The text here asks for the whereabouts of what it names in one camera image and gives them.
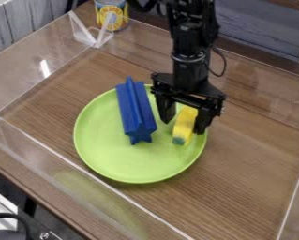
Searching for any yellow blue tin can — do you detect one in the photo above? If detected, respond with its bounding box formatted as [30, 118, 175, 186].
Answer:
[93, 0, 129, 32]

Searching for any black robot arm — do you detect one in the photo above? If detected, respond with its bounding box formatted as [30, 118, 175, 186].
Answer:
[151, 0, 227, 135]

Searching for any clear acrylic enclosure wall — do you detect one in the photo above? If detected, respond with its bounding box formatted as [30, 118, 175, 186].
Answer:
[0, 18, 299, 240]

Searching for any black cable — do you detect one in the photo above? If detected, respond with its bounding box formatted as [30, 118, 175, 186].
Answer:
[0, 210, 32, 240]

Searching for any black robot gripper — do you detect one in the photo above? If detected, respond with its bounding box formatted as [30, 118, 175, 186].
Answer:
[151, 73, 227, 135]

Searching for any yellow toy banana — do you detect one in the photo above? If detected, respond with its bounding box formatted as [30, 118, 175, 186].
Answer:
[172, 106, 197, 145]

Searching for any black device with knob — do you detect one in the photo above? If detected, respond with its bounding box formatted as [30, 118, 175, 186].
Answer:
[0, 215, 65, 240]

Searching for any blue star-shaped block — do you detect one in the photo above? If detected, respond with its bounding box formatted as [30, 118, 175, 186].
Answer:
[115, 76, 157, 145]

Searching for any green round plate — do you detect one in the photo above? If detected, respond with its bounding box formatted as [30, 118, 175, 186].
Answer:
[72, 90, 208, 184]

